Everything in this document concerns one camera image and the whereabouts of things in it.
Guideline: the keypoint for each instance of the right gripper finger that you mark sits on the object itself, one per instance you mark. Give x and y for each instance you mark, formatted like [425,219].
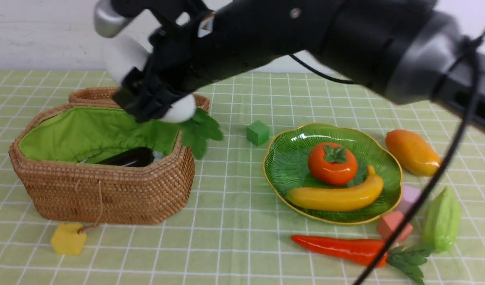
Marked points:
[159,101]
[127,95]

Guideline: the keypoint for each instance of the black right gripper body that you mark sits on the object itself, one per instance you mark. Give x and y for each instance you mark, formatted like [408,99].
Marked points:
[194,45]

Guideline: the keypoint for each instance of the white radish with leaves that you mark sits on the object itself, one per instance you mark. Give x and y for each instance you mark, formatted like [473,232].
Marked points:
[122,54]

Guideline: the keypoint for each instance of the dark purple eggplant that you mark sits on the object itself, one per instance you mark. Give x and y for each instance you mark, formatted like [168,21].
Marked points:
[135,157]

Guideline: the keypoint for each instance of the orange persimmon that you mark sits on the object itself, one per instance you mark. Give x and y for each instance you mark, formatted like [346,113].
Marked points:
[332,164]

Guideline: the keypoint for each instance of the yellow banana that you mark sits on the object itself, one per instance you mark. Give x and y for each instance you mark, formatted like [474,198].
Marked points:
[339,200]

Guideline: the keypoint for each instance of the orange yellow mango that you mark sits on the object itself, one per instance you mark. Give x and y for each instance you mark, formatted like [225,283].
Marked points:
[412,152]

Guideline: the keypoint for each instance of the red orange carrot with leaves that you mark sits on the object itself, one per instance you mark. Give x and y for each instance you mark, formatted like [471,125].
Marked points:
[363,251]

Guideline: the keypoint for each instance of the light green bitter gourd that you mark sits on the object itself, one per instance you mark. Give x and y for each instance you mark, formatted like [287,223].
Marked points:
[442,221]

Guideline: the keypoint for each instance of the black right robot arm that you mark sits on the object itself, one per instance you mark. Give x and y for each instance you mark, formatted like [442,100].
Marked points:
[403,50]

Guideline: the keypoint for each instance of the woven wicker basket lid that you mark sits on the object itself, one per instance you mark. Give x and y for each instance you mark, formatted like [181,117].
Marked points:
[92,95]

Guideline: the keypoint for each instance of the woven wicker basket green lining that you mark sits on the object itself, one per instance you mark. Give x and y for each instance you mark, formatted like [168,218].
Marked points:
[55,158]

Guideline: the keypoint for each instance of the green foam cube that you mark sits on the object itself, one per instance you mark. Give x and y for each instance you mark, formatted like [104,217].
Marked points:
[258,133]

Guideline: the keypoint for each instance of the green glass leaf plate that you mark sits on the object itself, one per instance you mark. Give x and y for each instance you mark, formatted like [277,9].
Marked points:
[285,168]

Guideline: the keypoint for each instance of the yellow foam block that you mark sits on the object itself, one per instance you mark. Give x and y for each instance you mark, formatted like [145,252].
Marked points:
[68,239]

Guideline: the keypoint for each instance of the green checkered tablecloth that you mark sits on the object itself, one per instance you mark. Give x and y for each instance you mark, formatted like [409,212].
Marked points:
[234,230]

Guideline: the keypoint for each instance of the salmon pink foam cube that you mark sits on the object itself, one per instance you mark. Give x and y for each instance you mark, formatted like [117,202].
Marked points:
[389,223]

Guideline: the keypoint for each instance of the pink lilac foam cube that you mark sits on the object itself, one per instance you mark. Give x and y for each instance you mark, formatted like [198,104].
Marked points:
[409,196]

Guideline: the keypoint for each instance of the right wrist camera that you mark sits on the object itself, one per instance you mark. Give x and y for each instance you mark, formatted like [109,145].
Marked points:
[107,22]

